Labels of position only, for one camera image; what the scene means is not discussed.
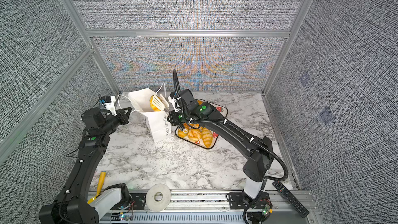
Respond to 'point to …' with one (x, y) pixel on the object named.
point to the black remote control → (289, 199)
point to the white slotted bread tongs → (161, 103)
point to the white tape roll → (155, 205)
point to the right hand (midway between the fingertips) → (169, 117)
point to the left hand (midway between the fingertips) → (131, 108)
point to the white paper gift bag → (157, 122)
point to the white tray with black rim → (199, 135)
